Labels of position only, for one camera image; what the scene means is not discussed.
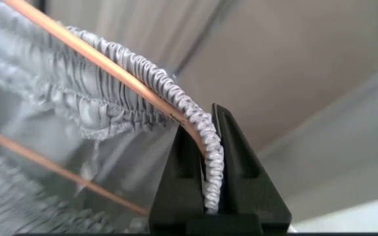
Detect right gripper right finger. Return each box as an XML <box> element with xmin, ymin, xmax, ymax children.
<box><xmin>211</xmin><ymin>103</ymin><xmax>292</xmax><ymax>234</ymax></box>

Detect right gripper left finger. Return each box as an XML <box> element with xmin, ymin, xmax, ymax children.
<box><xmin>148</xmin><ymin>126</ymin><xmax>209</xmax><ymax>234</ymax></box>

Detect pink clothes hanger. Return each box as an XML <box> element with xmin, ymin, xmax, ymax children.
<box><xmin>0</xmin><ymin>0</ymin><xmax>208</xmax><ymax>217</ymax></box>

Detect pale grey shorts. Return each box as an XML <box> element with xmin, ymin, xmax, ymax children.
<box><xmin>0</xmin><ymin>0</ymin><xmax>225</xmax><ymax>234</ymax></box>

